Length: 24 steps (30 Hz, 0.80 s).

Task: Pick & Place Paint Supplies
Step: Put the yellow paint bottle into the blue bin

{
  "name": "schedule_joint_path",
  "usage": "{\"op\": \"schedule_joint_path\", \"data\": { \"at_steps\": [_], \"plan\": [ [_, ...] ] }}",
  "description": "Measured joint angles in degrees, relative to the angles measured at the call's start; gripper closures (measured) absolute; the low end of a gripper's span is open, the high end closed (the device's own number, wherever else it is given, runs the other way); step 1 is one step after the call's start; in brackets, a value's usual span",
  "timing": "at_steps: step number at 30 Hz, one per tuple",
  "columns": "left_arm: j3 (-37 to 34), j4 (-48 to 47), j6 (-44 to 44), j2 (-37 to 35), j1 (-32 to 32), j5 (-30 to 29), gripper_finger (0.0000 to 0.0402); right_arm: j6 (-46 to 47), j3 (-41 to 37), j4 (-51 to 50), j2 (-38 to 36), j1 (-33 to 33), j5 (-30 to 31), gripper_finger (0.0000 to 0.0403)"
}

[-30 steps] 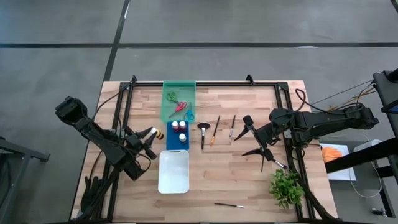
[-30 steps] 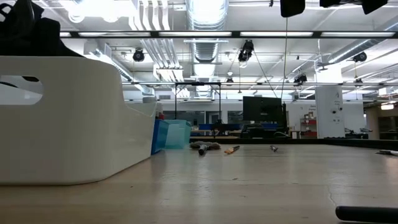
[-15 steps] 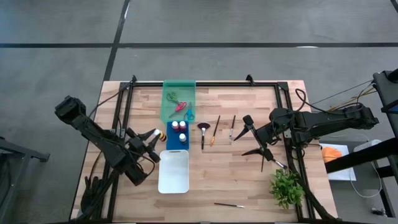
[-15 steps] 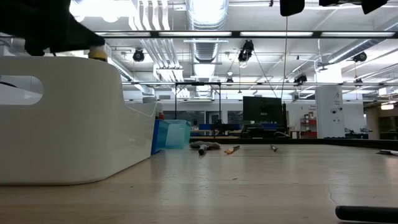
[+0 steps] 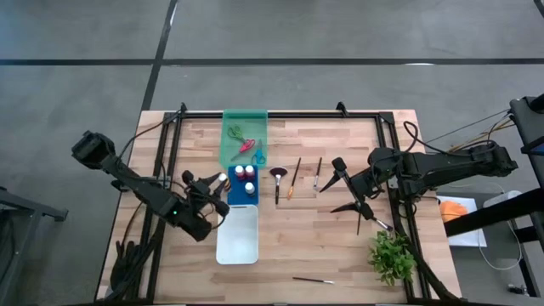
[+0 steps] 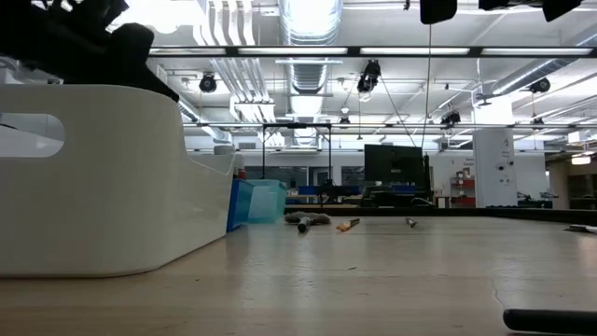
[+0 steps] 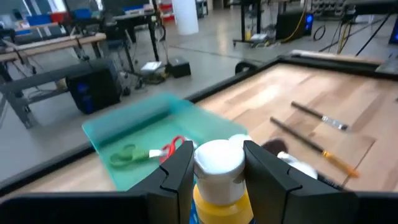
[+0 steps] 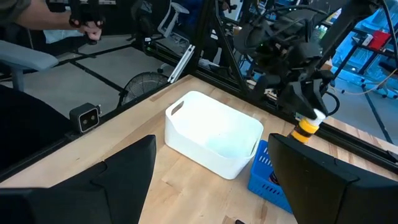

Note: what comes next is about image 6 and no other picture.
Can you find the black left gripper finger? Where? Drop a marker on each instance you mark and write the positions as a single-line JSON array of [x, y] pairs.
[[161, 86]]

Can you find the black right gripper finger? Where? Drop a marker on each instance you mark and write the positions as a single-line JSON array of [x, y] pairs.
[[438, 11], [559, 8]]

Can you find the grey bristle brush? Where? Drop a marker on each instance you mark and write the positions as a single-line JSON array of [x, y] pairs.
[[317, 217]]

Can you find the grey tool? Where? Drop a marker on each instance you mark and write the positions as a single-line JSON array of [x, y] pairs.
[[583, 228]]

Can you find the black overhead light bar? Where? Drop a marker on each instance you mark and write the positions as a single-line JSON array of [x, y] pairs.
[[353, 51]]

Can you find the large black monitor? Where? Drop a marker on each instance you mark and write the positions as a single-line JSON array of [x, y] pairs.
[[392, 163]]

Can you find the teal translucent plastic bin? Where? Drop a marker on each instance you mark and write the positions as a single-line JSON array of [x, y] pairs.
[[268, 205]]

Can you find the white building pillar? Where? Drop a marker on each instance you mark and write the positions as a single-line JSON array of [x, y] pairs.
[[494, 172]]

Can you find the red storage shelf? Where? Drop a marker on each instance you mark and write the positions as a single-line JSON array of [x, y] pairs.
[[464, 183]]

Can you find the black equipment under monitor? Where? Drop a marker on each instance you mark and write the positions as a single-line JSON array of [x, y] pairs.
[[387, 196]]

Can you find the diagonal silver ceiling duct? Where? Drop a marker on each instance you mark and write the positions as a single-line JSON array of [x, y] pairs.
[[517, 81]]

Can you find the round silver ceiling duct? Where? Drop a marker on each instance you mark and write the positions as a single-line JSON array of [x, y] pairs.
[[310, 86]]

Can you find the glowing wall light fixture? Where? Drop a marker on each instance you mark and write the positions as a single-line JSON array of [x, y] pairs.
[[580, 160]]

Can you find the black table rim frame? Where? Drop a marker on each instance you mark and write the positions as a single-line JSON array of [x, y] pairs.
[[536, 214]]

